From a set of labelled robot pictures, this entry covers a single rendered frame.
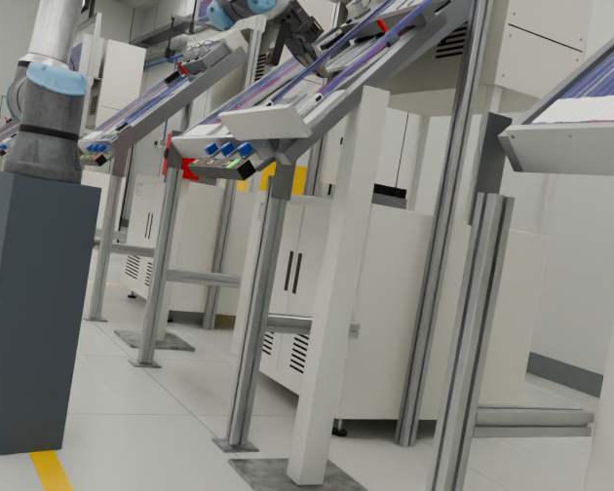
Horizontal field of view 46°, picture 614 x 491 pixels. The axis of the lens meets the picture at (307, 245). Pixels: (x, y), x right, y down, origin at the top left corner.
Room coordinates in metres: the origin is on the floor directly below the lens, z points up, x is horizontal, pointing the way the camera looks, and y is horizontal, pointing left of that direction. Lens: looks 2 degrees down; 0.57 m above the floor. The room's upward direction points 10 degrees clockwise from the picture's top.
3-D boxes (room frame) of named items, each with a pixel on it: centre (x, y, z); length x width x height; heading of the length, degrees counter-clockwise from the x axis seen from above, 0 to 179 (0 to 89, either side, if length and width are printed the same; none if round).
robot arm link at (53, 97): (1.51, 0.56, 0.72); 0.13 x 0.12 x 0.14; 34
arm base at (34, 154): (1.50, 0.56, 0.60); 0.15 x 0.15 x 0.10
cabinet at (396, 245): (2.32, -0.25, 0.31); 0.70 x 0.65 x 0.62; 30
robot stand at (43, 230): (1.50, 0.56, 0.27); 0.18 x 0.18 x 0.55; 42
